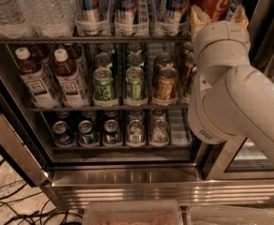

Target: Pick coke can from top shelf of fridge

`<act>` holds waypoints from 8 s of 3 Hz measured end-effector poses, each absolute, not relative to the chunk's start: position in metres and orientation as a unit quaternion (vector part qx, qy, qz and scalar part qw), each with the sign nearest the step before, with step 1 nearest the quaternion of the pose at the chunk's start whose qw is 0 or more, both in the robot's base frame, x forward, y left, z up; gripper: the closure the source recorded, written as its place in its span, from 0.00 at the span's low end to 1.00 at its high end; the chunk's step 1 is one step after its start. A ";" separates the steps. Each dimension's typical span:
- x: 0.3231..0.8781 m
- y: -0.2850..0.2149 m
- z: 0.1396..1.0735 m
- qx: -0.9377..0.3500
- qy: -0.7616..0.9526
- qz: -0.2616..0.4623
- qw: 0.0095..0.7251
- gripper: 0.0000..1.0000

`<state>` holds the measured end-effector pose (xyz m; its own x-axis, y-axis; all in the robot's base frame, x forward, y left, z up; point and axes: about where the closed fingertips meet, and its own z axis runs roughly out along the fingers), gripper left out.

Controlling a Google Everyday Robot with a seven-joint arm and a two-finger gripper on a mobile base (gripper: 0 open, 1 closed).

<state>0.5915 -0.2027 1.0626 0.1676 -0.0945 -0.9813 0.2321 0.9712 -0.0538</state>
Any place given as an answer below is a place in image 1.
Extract right silver soda can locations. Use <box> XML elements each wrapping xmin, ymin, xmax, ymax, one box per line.
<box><xmin>151</xmin><ymin>120</ymin><xmax>169</xmax><ymax>147</ymax></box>

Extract left clear water bottle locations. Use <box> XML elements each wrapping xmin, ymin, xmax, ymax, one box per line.
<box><xmin>0</xmin><ymin>0</ymin><xmax>35</xmax><ymax>38</ymax></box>

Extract right clear plastic bin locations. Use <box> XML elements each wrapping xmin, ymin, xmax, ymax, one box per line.
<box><xmin>187</xmin><ymin>205</ymin><xmax>274</xmax><ymax>225</ymax></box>

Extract middle blue energy drink can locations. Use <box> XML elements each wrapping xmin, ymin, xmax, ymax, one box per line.
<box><xmin>115</xmin><ymin>0</ymin><xmax>139</xmax><ymax>36</ymax></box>

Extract right brown tea bottle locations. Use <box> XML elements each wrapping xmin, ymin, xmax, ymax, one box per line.
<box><xmin>54</xmin><ymin>49</ymin><xmax>87</xmax><ymax>108</ymax></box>

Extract right blue energy drink can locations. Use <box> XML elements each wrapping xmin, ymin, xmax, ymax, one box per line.
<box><xmin>163</xmin><ymin>0</ymin><xmax>189</xmax><ymax>36</ymax></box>

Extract silver soda can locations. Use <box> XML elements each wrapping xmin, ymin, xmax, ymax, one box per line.
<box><xmin>151</xmin><ymin>120</ymin><xmax>169</xmax><ymax>147</ymax></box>
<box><xmin>127</xmin><ymin>120</ymin><xmax>145</xmax><ymax>147</ymax></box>

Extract left brown tea bottle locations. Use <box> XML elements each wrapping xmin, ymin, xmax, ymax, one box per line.
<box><xmin>15</xmin><ymin>47</ymin><xmax>59</xmax><ymax>109</ymax></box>

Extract front right gold can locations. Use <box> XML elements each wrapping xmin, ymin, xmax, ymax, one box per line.
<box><xmin>183</xmin><ymin>67</ymin><xmax>198</xmax><ymax>102</ymax></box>

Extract front left gold can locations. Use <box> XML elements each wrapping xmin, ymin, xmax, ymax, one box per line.
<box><xmin>154</xmin><ymin>67</ymin><xmax>177</xmax><ymax>106</ymax></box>

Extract left clear plastic bin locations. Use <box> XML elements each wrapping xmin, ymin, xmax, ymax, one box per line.
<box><xmin>83</xmin><ymin>200</ymin><xmax>184</xmax><ymax>225</ymax></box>

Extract blue energy drink can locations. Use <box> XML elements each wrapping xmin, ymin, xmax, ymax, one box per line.
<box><xmin>163</xmin><ymin>0</ymin><xmax>189</xmax><ymax>36</ymax></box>
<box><xmin>115</xmin><ymin>0</ymin><xmax>139</xmax><ymax>36</ymax></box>
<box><xmin>82</xmin><ymin>0</ymin><xmax>102</xmax><ymax>36</ymax></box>

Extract wire fridge shelf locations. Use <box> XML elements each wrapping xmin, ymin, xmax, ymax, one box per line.
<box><xmin>29</xmin><ymin>104</ymin><xmax>189</xmax><ymax>112</ymax></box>
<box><xmin>0</xmin><ymin>36</ymin><xmax>190</xmax><ymax>44</ymax></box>

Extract middle blue pepsi can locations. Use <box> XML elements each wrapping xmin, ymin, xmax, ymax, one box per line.
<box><xmin>78</xmin><ymin>120</ymin><xmax>99</xmax><ymax>146</ymax></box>

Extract left silver soda can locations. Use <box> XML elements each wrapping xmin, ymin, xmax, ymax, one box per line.
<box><xmin>127</xmin><ymin>120</ymin><xmax>145</xmax><ymax>147</ymax></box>

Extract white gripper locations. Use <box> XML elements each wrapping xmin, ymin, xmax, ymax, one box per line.
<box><xmin>190</xmin><ymin>5</ymin><xmax>251</xmax><ymax>64</ymax></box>

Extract clear water bottle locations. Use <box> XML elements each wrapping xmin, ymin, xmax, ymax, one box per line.
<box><xmin>28</xmin><ymin>0</ymin><xmax>72</xmax><ymax>38</ymax></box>
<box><xmin>0</xmin><ymin>0</ymin><xmax>35</xmax><ymax>38</ymax></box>

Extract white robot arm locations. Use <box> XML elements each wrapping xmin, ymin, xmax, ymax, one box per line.
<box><xmin>188</xmin><ymin>6</ymin><xmax>274</xmax><ymax>166</ymax></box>

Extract right blue pepsi can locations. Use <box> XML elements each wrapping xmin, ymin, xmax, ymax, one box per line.
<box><xmin>103</xmin><ymin>119</ymin><xmax>121</xmax><ymax>145</ymax></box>

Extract clear plastic bin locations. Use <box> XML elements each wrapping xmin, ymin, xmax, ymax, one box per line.
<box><xmin>83</xmin><ymin>200</ymin><xmax>184</xmax><ymax>225</ymax></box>
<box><xmin>187</xmin><ymin>205</ymin><xmax>274</xmax><ymax>225</ymax></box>

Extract green can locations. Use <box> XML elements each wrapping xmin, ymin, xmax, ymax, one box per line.
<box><xmin>125</xmin><ymin>67</ymin><xmax>146</xmax><ymax>106</ymax></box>
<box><xmin>95</xmin><ymin>52</ymin><xmax>113</xmax><ymax>69</ymax></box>
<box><xmin>127</xmin><ymin>53</ymin><xmax>145</xmax><ymax>68</ymax></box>
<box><xmin>93</xmin><ymin>67</ymin><xmax>117</xmax><ymax>107</ymax></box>

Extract black floor cables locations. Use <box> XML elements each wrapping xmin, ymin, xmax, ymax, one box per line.
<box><xmin>0</xmin><ymin>157</ymin><xmax>84</xmax><ymax>225</ymax></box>

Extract middle wire fridge shelf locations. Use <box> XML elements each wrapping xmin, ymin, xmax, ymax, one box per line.
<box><xmin>29</xmin><ymin>104</ymin><xmax>189</xmax><ymax>112</ymax></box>

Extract gold can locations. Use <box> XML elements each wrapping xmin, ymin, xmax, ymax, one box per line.
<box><xmin>183</xmin><ymin>67</ymin><xmax>198</xmax><ymax>102</ymax></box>
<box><xmin>153</xmin><ymin>52</ymin><xmax>175</xmax><ymax>75</ymax></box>
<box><xmin>154</xmin><ymin>67</ymin><xmax>177</xmax><ymax>106</ymax></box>
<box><xmin>180</xmin><ymin>52</ymin><xmax>196</xmax><ymax>81</ymax></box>

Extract blue pepsi can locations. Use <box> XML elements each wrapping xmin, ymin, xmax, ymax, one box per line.
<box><xmin>78</xmin><ymin>120</ymin><xmax>99</xmax><ymax>146</ymax></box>
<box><xmin>103</xmin><ymin>119</ymin><xmax>121</xmax><ymax>145</ymax></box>
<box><xmin>53</xmin><ymin>121</ymin><xmax>75</xmax><ymax>147</ymax></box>

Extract front left green can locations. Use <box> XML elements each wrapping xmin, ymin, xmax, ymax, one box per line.
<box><xmin>93</xmin><ymin>67</ymin><xmax>117</xmax><ymax>107</ymax></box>

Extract brown tea bottle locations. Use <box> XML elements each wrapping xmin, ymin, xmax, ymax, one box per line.
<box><xmin>54</xmin><ymin>49</ymin><xmax>87</xmax><ymax>108</ymax></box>
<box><xmin>15</xmin><ymin>47</ymin><xmax>59</xmax><ymax>109</ymax></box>

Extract left blue pepsi can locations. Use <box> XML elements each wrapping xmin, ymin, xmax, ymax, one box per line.
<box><xmin>53</xmin><ymin>121</ymin><xmax>75</xmax><ymax>147</ymax></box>

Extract left blue energy drink can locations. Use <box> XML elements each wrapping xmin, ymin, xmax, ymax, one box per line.
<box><xmin>82</xmin><ymin>0</ymin><xmax>102</xmax><ymax>36</ymax></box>

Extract top wire fridge shelf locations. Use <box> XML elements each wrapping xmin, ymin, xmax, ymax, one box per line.
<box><xmin>0</xmin><ymin>36</ymin><xmax>190</xmax><ymax>44</ymax></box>

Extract right clear water bottle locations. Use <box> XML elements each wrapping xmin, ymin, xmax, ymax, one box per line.
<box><xmin>28</xmin><ymin>0</ymin><xmax>72</xmax><ymax>38</ymax></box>

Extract front right green can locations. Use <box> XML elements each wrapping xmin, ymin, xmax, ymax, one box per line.
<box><xmin>125</xmin><ymin>67</ymin><xmax>146</xmax><ymax>106</ymax></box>

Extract steel fridge door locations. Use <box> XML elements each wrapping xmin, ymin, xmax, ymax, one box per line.
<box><xmin>0</xmin><ymin>45</ymin><xmax>49</xmax><ymax>187</ymax></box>

